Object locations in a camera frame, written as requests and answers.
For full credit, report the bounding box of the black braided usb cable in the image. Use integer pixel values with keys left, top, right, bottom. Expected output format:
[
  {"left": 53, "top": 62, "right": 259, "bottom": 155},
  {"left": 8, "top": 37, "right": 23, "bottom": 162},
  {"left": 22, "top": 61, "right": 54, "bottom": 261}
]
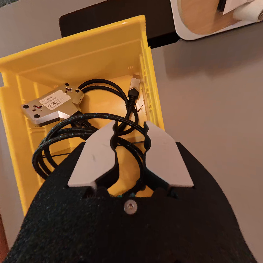
[{"left": 32, "top": 112, "right": 152, "bottom": 198}]

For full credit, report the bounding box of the white tray with wooden base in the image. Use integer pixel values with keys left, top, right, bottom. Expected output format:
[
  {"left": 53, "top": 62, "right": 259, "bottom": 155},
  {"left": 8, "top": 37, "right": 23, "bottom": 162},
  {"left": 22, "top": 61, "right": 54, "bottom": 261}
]
[{"left": 170, "top": 0, "right": 263, "bottom": 41}]

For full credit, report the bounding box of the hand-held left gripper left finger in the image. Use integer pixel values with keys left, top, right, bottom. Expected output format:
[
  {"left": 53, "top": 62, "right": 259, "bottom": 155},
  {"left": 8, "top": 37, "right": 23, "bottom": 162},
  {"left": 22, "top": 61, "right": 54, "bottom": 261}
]
[{"left": 67, "top": 120, "right": 120, "bottom": 188}]

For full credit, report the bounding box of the yellow plastic bin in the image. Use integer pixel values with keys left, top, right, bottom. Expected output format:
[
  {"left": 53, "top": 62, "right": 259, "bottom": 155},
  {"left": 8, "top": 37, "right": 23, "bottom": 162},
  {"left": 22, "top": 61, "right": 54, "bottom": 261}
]
[{"left": 0, "top": 14, "right": 165, "bottom": 216}]

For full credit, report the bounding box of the silver usb hub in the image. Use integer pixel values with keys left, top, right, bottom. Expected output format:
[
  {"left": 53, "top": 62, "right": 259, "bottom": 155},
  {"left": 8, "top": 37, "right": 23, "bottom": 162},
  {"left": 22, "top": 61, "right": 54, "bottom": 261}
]
[{"left": 21, "top": 83, "right": 85, "bottom": 127}]

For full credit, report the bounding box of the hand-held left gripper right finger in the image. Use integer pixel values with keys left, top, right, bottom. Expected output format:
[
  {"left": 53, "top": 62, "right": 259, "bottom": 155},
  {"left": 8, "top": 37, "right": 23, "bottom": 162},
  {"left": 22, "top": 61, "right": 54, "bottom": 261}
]
[{"left": 142, "top": 121, "right": 194, "bottom": 190}]

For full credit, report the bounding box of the black cable with silver plug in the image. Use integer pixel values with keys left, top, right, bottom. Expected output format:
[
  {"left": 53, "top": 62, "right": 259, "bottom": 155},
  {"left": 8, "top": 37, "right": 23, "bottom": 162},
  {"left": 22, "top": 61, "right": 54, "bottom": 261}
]
[{"left": 78, "top": 74, "right": 142, "bottom": 136}]

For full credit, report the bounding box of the black mat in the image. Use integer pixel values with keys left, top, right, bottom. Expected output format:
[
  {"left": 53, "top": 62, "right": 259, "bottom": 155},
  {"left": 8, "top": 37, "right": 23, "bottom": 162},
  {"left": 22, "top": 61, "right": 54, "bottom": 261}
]
[{"left": 59, "top": 10, "right": 178, "bottom": 49}]

